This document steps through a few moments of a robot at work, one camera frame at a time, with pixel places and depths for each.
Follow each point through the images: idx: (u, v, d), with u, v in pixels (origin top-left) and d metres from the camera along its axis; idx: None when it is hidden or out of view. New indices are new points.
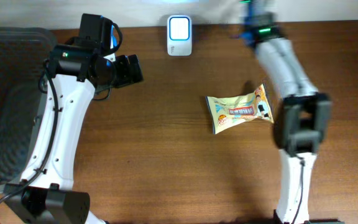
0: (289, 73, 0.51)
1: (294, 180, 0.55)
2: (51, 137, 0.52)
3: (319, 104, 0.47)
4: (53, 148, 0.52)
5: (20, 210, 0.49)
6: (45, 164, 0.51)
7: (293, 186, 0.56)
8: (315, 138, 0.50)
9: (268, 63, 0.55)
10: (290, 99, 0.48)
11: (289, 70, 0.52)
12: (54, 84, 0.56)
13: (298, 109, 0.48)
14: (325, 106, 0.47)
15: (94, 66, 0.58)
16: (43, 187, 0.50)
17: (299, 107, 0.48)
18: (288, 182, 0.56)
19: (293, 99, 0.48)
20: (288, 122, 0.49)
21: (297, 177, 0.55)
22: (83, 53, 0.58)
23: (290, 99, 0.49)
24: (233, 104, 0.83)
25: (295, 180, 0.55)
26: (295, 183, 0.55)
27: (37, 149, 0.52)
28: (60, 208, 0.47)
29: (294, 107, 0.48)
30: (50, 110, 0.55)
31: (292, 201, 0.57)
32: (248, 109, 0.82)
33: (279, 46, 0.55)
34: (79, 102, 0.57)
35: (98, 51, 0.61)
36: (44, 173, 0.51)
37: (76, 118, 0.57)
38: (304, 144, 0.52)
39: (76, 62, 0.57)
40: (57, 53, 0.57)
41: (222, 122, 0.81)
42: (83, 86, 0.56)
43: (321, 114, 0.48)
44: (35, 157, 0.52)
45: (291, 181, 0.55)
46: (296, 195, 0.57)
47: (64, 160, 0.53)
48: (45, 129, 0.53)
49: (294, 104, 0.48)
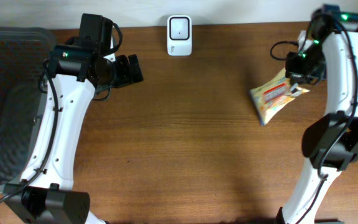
0: (350, 86, 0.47)
1: (309, 190, 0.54)
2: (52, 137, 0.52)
3: None
4: (53, 148, 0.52)
5: (21, 210, 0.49)
6: (45, 164, 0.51)
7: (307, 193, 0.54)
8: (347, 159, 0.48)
9: (330, 52, 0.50)
10: (355, 107, 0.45)
11: (348, 81, 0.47)
12: (55, 84, 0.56)
13: (335, 128, 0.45)
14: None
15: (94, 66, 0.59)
16: (45, 186, 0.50)
17: (337, 125, 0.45)
18: (302, 191, 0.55)
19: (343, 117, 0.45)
20: (324, 137, 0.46)
21: (312, 187, 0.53)
22: (83, 53, 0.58)
23: (335, 114, 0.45)
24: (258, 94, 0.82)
25: (310, 190, 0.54)
26: (309, 193, 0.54)
27: (37, 149, 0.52)
28: (60, 208, 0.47)
29: (342, 124, 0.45)
30: (49, 110, 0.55)
31: (301, 205, 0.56)
32: (280, 89, 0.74)
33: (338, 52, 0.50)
34: (79, 102, 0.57)
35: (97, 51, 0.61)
36: (44, 173, 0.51)
37: (75, 117, 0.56)
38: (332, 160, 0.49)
39: (75, 61, 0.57)
40: (57, 53, 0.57)
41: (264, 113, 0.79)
42: (83, 86, 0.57)
43: None
44: (35, 157, 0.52)
45: (305, 189, 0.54)
46: (305, 202, 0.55)
47: (65, 159, 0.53)
48: (44, 129, 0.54)
49: (335, 121, 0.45)
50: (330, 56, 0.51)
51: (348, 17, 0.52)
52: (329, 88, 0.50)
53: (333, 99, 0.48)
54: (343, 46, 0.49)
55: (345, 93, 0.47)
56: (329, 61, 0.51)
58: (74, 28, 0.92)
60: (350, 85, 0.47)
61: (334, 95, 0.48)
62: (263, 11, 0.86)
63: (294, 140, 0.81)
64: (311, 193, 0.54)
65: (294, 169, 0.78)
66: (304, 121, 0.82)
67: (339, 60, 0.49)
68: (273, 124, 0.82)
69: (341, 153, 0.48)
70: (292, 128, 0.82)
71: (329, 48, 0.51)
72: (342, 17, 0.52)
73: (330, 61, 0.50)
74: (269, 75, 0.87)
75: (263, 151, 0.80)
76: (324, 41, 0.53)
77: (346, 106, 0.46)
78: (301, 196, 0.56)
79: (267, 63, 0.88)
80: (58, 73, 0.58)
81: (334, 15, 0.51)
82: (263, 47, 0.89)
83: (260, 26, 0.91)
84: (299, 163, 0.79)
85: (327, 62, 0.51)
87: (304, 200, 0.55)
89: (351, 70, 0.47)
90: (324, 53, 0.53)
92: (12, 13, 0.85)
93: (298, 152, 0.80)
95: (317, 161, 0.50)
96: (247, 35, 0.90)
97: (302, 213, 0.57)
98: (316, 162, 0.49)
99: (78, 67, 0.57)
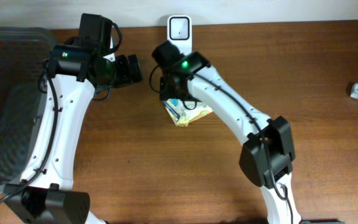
0: (238, 112, 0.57)
1: (280, 203, 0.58)
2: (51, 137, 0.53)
3: (278, 132, 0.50)
4: (53, 149, 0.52)
5: (20, 210, 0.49)
6: (45, 165, 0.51)
7: (281, 205, 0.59)
8: (288, 161, 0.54)
9: (204, 96, 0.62)
10: (255, 124, 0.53)
11: (234, 109, 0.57)
12: (54, 84, 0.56)
13: (259, 152, 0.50)
14: (285, 131, 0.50)
15: (93, 66, 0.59)
16: (45, 186, 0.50)
17: (258, 149, 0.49)
18: (276, 206, 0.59)
19: (257, 139, 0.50)
20: (258, 164, 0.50)
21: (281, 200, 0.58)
22: (83, 53, 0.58)
23: (251, 141, 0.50)
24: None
25: (281, 202, 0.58)
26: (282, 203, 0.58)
27: (37, 149, 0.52)
28: (59, 208, 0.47)
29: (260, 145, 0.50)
30: (49, 110, 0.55)
31: (284, 215, 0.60)
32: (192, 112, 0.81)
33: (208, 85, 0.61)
34: (78, 102, 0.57)
35: (97, 51, 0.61)
36: (44, 173, 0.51)
37: (75, 118, 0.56)
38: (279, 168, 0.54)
39: (74, 62, 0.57)
40: (57, 53, 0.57)
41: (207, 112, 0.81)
42: (83, 86, 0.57)
43: (284, 140, 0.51)
44: (35, 158, 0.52)
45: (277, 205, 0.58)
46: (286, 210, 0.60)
47: (64, 159, 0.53)
48: (44, 129, 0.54)
49: (255, 148, 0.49)
50: (206, 98, 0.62)
51: (189, 62, 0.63)
52: (227, 122, 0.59)
53: (235, 127, 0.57)
54: (205, 85, 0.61)
55: (241, 118, 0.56)
56: (209, 103, 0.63)
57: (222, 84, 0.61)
58: (74, 28, 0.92)
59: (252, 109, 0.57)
60: (238, 111, 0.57)
61: (234, 125, 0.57)
62: (263, 11, 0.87)
63: (294, 140, 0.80)
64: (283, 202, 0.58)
65: (294, 168, 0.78)
66: (305, 121, 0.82)
67: (214, 100, 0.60)
68: None
69: (280, 161, 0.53)
70: (291, 127, 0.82)
71: (203, 95, 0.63)
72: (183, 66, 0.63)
73: (210, 101, 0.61)
74: (268, 75, 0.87)
75: None
76: (190, 90, 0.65)
77: (249, 126, 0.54)
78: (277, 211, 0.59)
79: (266, 62, 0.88)
80: (57, 73, 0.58)
81: (178, 70, 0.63)
82: (263, 47, 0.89)
83: (259, 26, 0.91)
84: (299, 163, 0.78)
85: (212, 104, 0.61)
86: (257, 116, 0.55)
87: (283, 211, 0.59)
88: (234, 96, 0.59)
89: (227, 101, 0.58)
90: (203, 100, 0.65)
92: (12, 13, 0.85)
93: (298, 152, 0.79)
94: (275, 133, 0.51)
95: (269, 182, 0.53)
96: (247, 35, 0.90)
97: (289, 218, 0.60)
98: (269, 182, 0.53)
99: (78, 67, 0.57)
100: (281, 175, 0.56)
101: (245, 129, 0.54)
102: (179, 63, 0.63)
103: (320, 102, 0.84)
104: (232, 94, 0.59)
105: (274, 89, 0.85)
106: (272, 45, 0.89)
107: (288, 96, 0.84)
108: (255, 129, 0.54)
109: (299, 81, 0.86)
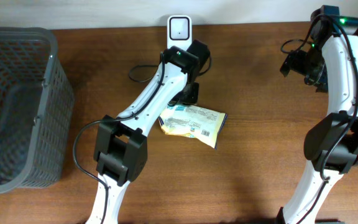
0: (350, 87, 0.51)
1: (310, 193, 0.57)
2: (149, 99, 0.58)
3: None
4: (148, 106, 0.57)
5: (104, 137, 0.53)
6: (139, 112, 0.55)
7: (309, 195, 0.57)
8: (350, 161, 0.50)
9: (332, 61, 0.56)
10: (355, 107, 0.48)
11: (349, 82, 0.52)
12: (165, 69, 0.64)
13: (337, 127, 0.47)
14: None
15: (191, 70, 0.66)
16: (130, 128, 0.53)
17: (339, 126, 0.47)
18: (304, 193, 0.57)
19: (345, 117, 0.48)
20: (326, 139, 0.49)
21: (314, 189, 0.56)
22: (178, 52, 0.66)
23: (339, 116, 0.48)
24: (199, 121, 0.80)
25: (311, 193, 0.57)
26: (310, 195, 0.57)
27: (153, 107, 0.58)
28: (135, 150, 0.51)
29: (344, 125, 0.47)
30: (153, 81, 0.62)
31: (301, 210, 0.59)
32: (183, 129, 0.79)
33: (352, 48, 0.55)
34: (174, 89, 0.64)
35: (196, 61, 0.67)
36: (135, 119, 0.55)
37: (168, 96, 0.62)
38: (335, 162, 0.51)
39: (184, 61, 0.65)
40: (173, 51, 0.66)
41: (202, 136, 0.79)
42: (183, 78, 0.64)
43: None
44: (147, 114, 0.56)
45: (306, 193, 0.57)
46: (305, 205, 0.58)
47: (152, 121, 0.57)
48: (144, 93, 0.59)
49: (337, 122, 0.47)
50: (332, 62, 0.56)
51: (345, 23, 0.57)
52: (330, 89, 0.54)
53: (335, 99, 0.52)
54: (342, 49, 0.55)
55: (347, 94, 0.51)
56: (328, 66, 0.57)
57: None
58: (74, 29, 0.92)
59: None
60: (352, 87, 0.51)
61: (336, 93, 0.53)
62: (263, 10, 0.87)
63: (294, 140, 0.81)
64: (312, 195, 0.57)
65: (294, 169, 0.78)
66: (305, 121, 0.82)
67: (339, 66, 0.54)
68: (273, 124, 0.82)
69: (344, 155, 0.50)
70: (292, 127, 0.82)
71: (329, 56, 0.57)
72: (340, 22, 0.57)
73: (334, 66, 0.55)
74: (268, 76, 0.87)
75: (263, 151, 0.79)
76: (324, 46, 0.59)
77: (348, 107, 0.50)
78: (301, 200, 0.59)
79: (266, 63, 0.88)
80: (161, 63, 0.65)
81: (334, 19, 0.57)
82: (263, 47, 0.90)
83: (260, 26, 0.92)
84: (299, 163, 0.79)
85: (331, 70, 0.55)
86: None
87: (302, 206, 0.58)
88: None
89: (348, 72, 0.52)
90: (325, 63, 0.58)
92: (12, 13, 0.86)
93: (297, 151, 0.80)
94: None
95: (319, 162, 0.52)
96: (247, 35, 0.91)
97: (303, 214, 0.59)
98: (319, 162, 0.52)
99: (181, 64, 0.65)
100: (331, 169, 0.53)
101: (344, 105, 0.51)
102: (337, 17, 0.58)
103: (319, 102, 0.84)
104: None
105: (273, 89, 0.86)
106: (271, 45, 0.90)
107: (287, 96, 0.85)
108: (350, 113, 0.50)
109: (299, 81, 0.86)
